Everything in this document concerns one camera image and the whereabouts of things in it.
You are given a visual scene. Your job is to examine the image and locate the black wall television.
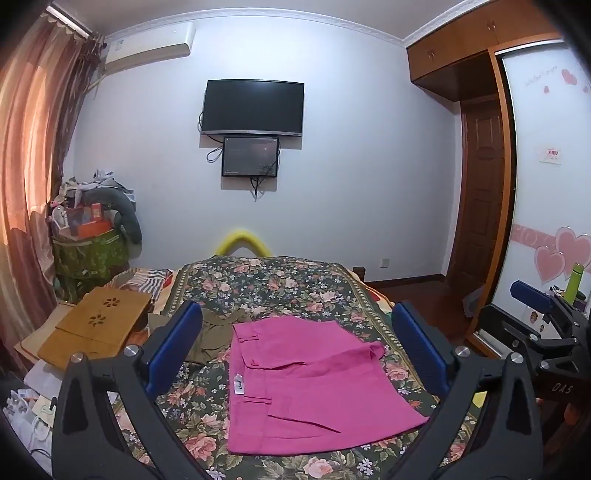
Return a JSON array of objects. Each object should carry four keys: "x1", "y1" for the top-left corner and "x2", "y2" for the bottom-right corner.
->
[{"x1": 202, "y1": 79, "x2": 305, "y2": 138}]

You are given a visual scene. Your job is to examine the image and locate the grey white cloth pile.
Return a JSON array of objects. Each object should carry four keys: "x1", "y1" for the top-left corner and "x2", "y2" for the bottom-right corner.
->
[{"x1": 60, "y1": 168, "x2": 134, "y2": 204}]

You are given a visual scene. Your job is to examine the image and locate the white air conditioner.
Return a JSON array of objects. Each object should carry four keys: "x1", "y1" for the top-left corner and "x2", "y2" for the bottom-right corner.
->
[{"x1": 102, "y1": 21, "x2": 197, "y2": 75}]

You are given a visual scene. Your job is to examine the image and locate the orange box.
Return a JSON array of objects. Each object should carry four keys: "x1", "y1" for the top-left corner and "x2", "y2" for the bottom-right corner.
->
[{"x1": 69, "y1": 220, "x2": 114, "y2": 238}]

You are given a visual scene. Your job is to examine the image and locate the red orange green blanket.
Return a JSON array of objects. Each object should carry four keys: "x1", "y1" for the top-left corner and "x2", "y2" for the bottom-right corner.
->
[{"x1": 353, "y1": 270, "x2": 395, "y2": 324}]

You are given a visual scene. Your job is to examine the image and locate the grey plush pillow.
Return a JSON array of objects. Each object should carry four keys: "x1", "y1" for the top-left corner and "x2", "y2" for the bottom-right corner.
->
[{"x1": 88, "y1": 187, "x2": 143, "y2": 244}]

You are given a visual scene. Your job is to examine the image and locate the floral blanket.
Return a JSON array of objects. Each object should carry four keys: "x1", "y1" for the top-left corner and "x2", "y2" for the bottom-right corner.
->
[{"x1": 111, "y1": 256, "x2": 481, "y2": 480}]

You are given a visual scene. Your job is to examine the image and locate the yellow plush toy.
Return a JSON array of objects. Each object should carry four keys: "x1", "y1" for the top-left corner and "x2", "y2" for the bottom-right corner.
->
[{"x1": 216, "y1": 227, "x2": 273, "y2": 257}]

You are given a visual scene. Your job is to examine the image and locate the green fabric bag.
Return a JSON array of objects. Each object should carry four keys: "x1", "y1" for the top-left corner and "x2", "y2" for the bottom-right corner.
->
[{"x1": 52, "y1": 228, "x2": 130, "y2": 303}]

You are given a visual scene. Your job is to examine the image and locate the wooden overhead cabinet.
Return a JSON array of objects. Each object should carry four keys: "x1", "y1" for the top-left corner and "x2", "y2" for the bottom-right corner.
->
[{"x1": 406, "y1": 0, "x2": 561, "y2": 100}]

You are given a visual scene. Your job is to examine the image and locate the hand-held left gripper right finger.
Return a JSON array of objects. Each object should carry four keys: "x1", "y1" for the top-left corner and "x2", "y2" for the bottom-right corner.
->
[{"x1": 383, "y1": 301, "x2": 543, "y2": 480}]

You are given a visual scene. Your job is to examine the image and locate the white heart-print wardrobe door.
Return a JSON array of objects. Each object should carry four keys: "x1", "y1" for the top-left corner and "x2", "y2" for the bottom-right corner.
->
[{"x1": 489, "y1": 39, "x2": 591, "y2": 324}]

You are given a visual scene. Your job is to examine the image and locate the small black wall monitor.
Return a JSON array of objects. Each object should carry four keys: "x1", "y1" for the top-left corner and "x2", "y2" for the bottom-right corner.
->
[{"x1": 221, "y1": 135, "x2": 280, "y2": 178}]

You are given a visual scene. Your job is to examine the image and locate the pink curtain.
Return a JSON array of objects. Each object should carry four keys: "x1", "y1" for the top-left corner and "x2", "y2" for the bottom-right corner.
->
[{"x1": 0, "y1": 4, "x2": 105, "y2": 384}]

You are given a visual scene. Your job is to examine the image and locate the wooden lap table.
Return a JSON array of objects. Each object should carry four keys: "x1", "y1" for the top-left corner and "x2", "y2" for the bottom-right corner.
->
[{"x1": 37, "y1": 286, "x2": 153, "y2": 370}]

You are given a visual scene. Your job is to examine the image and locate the green bottle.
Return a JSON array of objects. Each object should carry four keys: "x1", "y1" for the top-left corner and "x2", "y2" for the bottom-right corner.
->
[{"x1": 566, "y1": 263, "x2": 586, "y2": 305}]

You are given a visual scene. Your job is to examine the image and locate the olive green garment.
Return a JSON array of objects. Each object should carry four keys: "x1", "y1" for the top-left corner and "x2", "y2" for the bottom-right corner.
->
[{"x1": 148, "y1": 308, "x2": 252, "y2": 363}]

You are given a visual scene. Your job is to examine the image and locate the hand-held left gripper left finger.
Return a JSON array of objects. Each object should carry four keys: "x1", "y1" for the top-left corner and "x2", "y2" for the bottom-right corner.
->
[{"x1": 52, "y1": 301, "x2": 208, "y2": 480}]

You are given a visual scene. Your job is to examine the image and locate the brown wooden door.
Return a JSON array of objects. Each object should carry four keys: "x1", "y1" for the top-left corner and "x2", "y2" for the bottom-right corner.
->
[{"x1": 459, "y1": 99, "x2": 506, "y2": 278}]

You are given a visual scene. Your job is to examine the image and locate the striped cloth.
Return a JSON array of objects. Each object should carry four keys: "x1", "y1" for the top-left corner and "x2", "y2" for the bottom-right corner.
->
[{"x1": 111, "y1": 268, "x2": 174, "y2": 296}]

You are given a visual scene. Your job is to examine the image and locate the pink pants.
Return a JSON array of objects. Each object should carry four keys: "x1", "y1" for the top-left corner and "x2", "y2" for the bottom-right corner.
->
[{"x1": 228, "y1": 315, "x2": 430, "y2": 455}]

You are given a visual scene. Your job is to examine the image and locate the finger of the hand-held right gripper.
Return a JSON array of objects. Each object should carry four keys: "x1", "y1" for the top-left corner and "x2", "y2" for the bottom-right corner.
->
[
  {"x1": 510, "y1": 281, "x2": 561, "y2": 319},
  {"x1": 475, "y1": 307, "x2": 550, "y2": 365}
]

